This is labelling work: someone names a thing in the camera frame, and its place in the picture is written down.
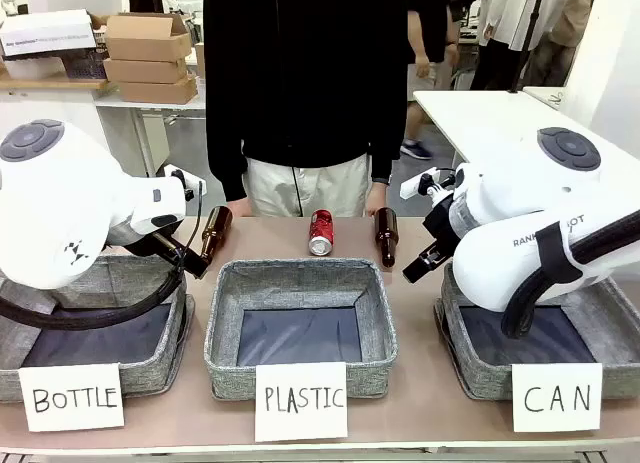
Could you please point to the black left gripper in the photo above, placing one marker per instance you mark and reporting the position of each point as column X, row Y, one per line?
column 167, row 247

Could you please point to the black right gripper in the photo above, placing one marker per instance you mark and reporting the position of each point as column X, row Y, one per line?
column 442, row 228

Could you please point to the brown glass bottle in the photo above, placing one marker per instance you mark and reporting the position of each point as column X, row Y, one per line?
column 386, row 233
column 216, row 230

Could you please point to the red crushed soda can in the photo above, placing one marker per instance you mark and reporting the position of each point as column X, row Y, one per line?
column 320, row 230

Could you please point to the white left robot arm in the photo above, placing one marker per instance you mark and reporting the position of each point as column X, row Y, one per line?
column 60, row 208

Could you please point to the person's left forearm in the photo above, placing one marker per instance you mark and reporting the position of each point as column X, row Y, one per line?
column 387, row 143

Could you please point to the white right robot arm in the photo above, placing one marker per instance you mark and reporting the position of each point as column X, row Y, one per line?
column 500, row 263

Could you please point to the person's right forearm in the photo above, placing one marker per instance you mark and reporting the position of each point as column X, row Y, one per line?
column 227, row 158

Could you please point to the grey fabric basket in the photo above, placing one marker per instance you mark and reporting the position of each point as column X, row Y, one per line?
column 150, row 363
column 300, row 278
column 615, row 323

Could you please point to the paper sign reading CAN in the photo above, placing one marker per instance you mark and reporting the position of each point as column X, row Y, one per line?
column 557, row 398

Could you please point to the person's right hand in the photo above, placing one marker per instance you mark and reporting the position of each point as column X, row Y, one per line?
column 240, row 208

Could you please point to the person's left hand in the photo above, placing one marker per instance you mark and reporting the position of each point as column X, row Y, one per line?
column 378, row 198

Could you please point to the dark wristwatch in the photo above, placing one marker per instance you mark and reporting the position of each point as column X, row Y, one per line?
column 381, row 181

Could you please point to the white desk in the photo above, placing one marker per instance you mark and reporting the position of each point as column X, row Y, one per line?
column 150, row 108

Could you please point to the paper sign reading PLASTIC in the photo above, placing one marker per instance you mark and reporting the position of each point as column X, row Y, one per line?
column 300, row 400

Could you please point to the paper sign reading BOTTLE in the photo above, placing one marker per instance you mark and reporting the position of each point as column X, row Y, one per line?
column 72, row 398

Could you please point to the flat brown cardboard box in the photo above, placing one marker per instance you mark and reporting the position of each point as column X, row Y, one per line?
column 157, row 92
column 145, row 70

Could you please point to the person in black sweater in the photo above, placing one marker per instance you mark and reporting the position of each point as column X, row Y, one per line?
column 305, row 83

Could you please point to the open brown cardboard box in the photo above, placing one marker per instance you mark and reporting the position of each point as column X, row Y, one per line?
column 147, row 45

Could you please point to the dark plastic crate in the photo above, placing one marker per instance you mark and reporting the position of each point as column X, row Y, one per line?
column 87, row 65

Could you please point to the wooden shelf board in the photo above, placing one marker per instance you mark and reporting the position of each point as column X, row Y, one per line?
column 50, row 83

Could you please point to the bystander in dark top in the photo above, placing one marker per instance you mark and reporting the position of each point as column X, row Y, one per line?
column 430, row 23

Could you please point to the black tripod pole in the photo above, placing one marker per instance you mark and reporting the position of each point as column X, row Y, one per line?
column 527, row 33

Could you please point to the white plastic tub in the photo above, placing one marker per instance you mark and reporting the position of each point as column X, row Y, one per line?
column 35, row 68

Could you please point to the bystander in white coat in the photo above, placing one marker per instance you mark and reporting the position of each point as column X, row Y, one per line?
column 510, row 13

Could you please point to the bystander in beige clothes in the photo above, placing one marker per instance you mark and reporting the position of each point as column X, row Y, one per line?
column 565, row 33

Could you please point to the white printed cardboard box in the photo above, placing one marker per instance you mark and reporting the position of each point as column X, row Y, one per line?
column 47, row 30

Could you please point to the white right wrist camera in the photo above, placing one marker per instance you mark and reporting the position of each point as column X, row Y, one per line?
column 417, row 185

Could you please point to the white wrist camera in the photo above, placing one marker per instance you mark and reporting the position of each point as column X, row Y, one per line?
column 417, row 185
column 177, row 175

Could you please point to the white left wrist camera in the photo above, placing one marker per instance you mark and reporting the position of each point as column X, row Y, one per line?
column 177, row 175

